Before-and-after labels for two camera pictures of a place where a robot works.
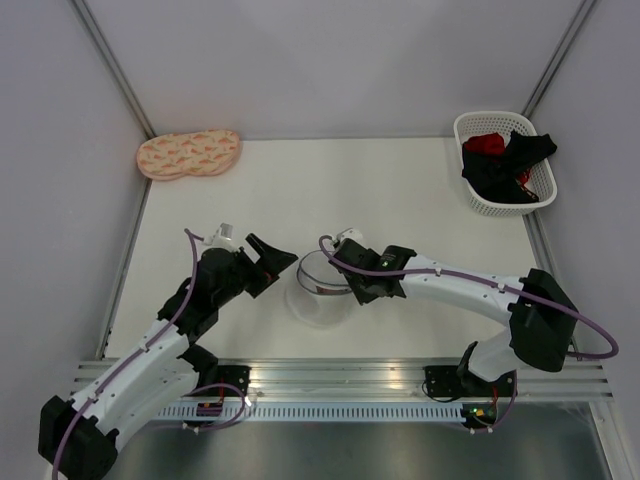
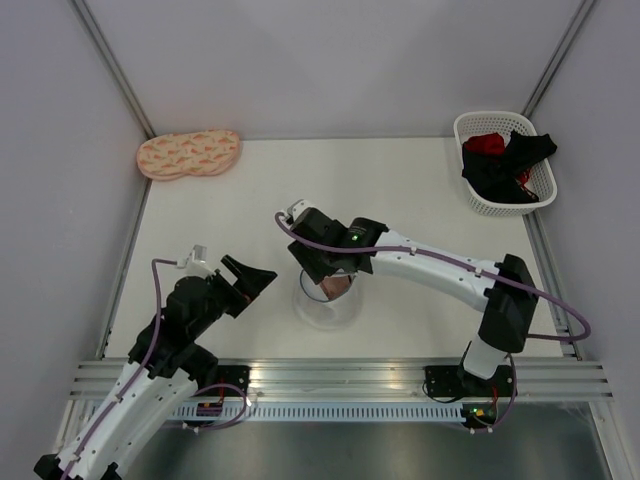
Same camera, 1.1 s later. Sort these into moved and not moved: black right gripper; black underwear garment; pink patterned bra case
Moved: black right gripper
Not moved: black underwear garment; pink patterned bra case
